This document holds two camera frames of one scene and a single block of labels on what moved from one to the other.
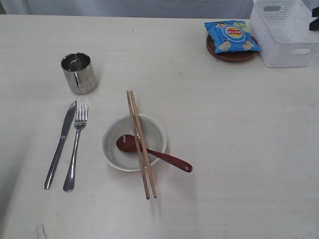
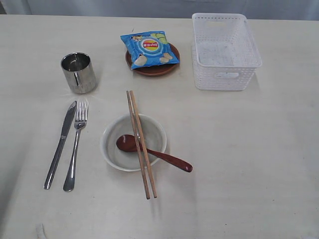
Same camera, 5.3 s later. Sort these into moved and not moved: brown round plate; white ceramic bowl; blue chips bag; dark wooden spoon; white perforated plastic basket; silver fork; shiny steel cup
Moved: brown round plate; blue chips bag; white perforated plastic basket
Not moved: silver fork; shiny steel cup; dark wooden spoon; white ceramic bowl
